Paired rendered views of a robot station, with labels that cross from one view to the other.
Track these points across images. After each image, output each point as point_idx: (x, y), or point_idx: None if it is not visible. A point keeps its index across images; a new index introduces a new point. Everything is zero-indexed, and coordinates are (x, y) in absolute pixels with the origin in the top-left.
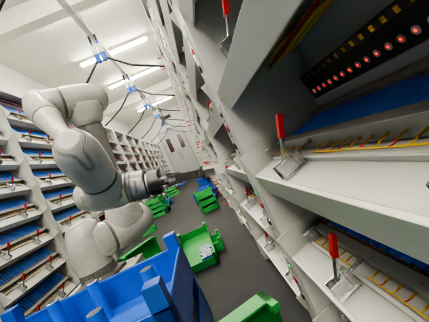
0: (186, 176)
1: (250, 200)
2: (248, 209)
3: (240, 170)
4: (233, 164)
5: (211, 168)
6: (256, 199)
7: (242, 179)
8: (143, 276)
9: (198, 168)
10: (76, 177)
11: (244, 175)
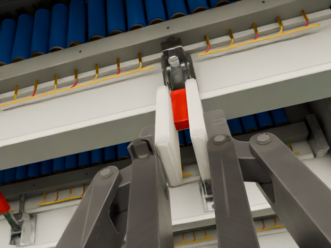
0: None
1: (22, 218)
2: (31, 243)
3: (219, 87)
4: (184, 79)
5: (215, 114)
6: (12, 208)
7: (118, 142)
8: None
9: (112, 173)
10: None
11: (311, 79)
